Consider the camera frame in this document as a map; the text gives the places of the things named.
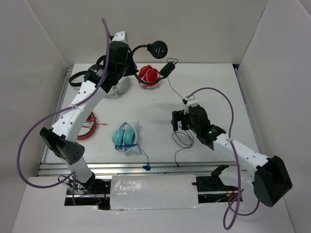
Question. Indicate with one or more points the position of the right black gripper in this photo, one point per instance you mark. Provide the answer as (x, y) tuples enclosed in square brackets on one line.
[(178, 115)]

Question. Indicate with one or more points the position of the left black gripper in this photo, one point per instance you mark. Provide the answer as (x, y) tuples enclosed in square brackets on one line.
[(133, 67)]

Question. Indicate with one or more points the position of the black wired headphones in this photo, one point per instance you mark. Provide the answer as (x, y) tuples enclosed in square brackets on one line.
[(159, 50)]

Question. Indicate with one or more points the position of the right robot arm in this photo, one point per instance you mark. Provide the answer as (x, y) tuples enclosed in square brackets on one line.
[(267, 175)]

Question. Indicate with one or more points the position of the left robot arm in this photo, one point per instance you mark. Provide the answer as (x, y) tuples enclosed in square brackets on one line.
[(98, 80)]

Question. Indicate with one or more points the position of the grey white headphones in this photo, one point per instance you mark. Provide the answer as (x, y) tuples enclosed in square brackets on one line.
[(118, 89)]

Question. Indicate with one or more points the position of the red wrapped headphones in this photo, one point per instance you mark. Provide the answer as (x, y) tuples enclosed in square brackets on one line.
[(149, 74)]

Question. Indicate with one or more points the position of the red black headphones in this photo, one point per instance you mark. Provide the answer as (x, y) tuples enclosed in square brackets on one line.
[(89, 127)]

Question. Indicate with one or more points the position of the teal white headphones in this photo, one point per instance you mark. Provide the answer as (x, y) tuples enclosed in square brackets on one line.
[(125, 140)]

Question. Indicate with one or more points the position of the white foil-covered panel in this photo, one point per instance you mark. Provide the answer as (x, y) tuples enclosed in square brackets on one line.
[(153, 192)]

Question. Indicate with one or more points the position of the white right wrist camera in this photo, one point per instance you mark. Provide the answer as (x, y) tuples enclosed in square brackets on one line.
[(189, 102)]

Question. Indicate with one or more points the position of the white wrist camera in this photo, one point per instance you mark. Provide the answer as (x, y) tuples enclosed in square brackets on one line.
[(120, 37), (189, 102)]

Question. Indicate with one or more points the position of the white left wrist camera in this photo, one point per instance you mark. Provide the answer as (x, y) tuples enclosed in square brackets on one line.
[(120, 37)]

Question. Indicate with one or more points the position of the aluminium rail frame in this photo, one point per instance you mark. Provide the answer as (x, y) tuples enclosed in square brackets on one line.
[(155, 168)]

